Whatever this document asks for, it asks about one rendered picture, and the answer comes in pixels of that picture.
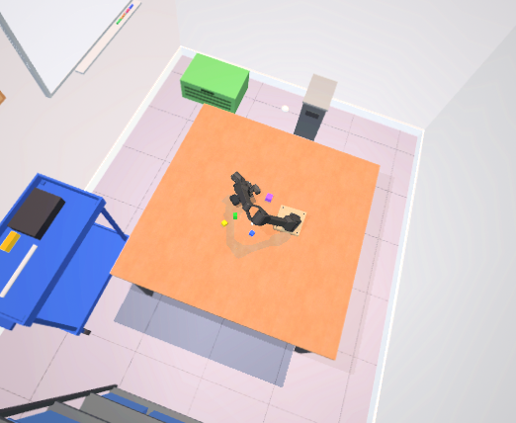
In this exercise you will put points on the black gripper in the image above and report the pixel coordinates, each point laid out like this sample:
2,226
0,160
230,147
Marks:
236,200

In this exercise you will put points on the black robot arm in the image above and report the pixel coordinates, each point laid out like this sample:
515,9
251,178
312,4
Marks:
260,218

